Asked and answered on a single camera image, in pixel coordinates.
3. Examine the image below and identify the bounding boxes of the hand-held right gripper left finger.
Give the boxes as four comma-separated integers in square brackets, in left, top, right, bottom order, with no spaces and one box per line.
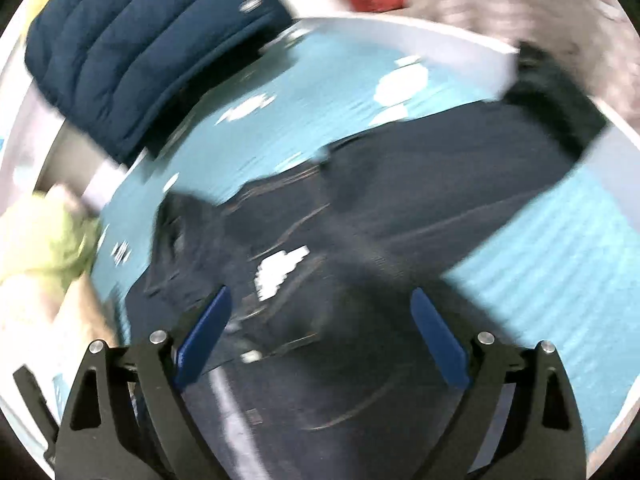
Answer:
[54,285,233,480]

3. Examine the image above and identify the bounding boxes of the blue printed bed quilt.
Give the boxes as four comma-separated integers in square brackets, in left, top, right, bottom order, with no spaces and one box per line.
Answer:
[50,35,635,458]

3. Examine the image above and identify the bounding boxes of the tan jacket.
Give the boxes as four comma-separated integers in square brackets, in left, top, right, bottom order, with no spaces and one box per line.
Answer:
[0,265,126,396]

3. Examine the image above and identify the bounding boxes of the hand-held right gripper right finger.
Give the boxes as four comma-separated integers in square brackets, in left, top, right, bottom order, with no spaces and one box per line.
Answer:
[410,288,587,480]

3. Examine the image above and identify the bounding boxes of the green cloth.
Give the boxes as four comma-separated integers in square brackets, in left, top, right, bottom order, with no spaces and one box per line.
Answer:
[0,185,102,288]

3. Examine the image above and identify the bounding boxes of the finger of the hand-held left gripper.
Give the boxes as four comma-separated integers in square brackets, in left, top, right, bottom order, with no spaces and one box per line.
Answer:
[12,365,60,467]

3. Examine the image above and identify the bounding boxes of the navy puffer jacket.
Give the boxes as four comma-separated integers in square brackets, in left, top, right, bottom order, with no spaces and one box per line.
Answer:
[24,0,297,166]

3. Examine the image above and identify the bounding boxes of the dark blue jeans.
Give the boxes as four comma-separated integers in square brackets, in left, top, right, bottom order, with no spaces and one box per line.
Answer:
[125,42,608,480]

